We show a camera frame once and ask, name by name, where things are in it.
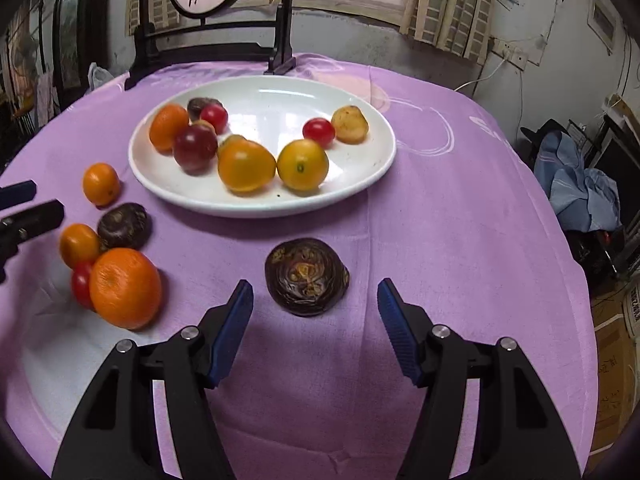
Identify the blue crumpled cloth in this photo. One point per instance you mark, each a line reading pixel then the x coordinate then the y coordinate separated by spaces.
pixel 580 185

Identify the white oval plate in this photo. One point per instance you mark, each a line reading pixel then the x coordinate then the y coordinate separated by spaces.
pixel 280 105

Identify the red cherry tomato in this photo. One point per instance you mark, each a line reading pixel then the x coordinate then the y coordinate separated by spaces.
pixel 80 284
pixel 318 130
pixel 215 117

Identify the dark brown water chestnut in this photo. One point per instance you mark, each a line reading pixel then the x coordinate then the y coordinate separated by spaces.
pixel 199 105
pixel 306 276
pixel 124 226

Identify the yellow loquat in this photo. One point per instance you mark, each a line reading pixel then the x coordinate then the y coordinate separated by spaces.
pixel 350 124

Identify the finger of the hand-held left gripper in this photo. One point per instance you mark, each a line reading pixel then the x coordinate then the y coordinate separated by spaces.
pixel 17 194
pixel 35 217

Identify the large orange mandarin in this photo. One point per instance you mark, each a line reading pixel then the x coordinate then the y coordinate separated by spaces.
pixel 125 287

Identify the black hat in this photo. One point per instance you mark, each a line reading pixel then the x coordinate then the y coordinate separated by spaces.
pixel 542 132

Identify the dark framed painting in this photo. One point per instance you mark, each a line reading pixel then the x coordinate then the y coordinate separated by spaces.
pixel 70 35

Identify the white wall outlet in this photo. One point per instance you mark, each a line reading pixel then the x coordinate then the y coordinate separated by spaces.
pixel 510 54

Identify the purple tablecloth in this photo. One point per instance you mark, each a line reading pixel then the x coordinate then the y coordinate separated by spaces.
pixel 450 240

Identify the smooth orange tangerine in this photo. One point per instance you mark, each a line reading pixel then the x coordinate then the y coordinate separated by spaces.
pixel 246 167

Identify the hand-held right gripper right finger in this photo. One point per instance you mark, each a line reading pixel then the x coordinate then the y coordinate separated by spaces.
pixel 400 335

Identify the dark red plum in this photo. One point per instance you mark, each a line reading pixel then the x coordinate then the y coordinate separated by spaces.
pixel 195 149

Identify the yellow green tangerine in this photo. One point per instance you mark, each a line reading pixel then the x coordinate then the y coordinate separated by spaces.
pixel 302 165

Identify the white bucket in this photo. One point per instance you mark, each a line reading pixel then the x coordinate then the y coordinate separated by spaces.
pixel 632 310

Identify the computer monitor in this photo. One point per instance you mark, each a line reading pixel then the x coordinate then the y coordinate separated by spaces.
pixel 617 165

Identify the cardboard box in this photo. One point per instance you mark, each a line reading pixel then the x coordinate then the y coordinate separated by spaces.
pixel 612 375

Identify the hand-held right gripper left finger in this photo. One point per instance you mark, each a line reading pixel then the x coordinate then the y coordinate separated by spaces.
pixel 230 335

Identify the small orange tangerine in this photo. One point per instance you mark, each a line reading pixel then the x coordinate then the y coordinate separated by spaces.
pixel 101 184

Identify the white plastic bag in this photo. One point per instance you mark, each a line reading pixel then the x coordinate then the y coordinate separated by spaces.
pixel 100 77

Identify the pink hanging cloth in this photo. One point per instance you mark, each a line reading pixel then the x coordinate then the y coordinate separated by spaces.
pixel 46 97

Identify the small orange tomato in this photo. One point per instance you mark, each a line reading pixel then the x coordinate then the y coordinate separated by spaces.
pixel 77 244

